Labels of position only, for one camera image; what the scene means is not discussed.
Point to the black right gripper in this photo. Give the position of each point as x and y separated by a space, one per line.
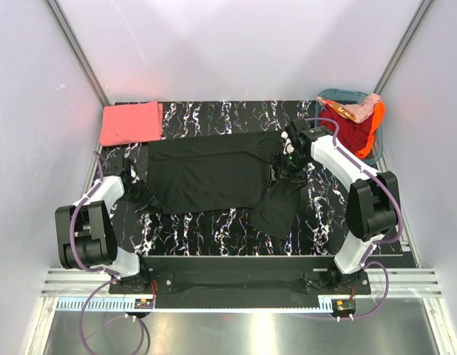
293 177

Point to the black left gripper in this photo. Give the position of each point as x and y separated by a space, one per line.
148 198

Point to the black t shirt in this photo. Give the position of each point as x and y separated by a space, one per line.
208 173

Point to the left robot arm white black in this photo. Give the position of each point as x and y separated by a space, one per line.
85 235

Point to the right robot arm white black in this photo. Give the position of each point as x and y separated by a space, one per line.
373 215

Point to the dark red t shirt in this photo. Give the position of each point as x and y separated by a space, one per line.
345 134

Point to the teal plastic laundry basket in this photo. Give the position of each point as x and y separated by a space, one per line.
351 97

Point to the light pink t shirt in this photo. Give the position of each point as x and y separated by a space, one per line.
352 112

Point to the folded pink t shirt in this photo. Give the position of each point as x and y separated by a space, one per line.
132 123

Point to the orange t shirt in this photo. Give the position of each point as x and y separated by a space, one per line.
364 133

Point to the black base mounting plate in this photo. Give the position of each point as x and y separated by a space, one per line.
245 283

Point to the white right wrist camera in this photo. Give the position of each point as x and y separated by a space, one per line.
287 143

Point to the aluminium rail front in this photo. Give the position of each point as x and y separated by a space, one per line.
400 282

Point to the white slotted cable duct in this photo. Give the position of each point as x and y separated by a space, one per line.
134 305

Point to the aluminium frame post right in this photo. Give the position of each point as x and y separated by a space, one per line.
421 13

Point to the aluminium frame post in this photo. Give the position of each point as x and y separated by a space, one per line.
72 41
421 13

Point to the aluminium frame post left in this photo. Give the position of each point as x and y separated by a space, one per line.
72 41

